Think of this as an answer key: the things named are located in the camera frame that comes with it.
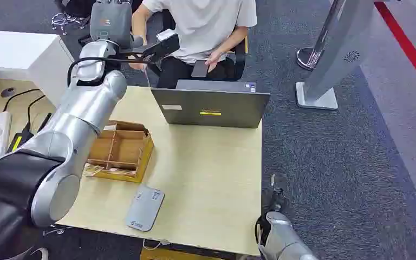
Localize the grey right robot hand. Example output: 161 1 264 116
261 173 292 217

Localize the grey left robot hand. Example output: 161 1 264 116
89 0 134 50

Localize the person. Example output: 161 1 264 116
128 0 258 89

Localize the white cabinet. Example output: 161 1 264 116
0 29 75 108

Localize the black smartphone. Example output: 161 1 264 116
191 59 211 79

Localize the person's hand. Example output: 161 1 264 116
205 50 224 74

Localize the grey laptop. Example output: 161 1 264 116
150 79 271 129

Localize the wooden card box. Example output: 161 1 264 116
83 120 155 184

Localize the grey rounded card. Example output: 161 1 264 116
125 184 165 232

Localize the printed card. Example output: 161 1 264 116
83 163 105 177

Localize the black power adapter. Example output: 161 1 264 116
6 129 34 154

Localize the grey standing kiosk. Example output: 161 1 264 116
295 0 378 111

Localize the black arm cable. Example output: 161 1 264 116
67 56 150 88

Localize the chrome stanchion post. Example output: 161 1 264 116
296 0 347 72

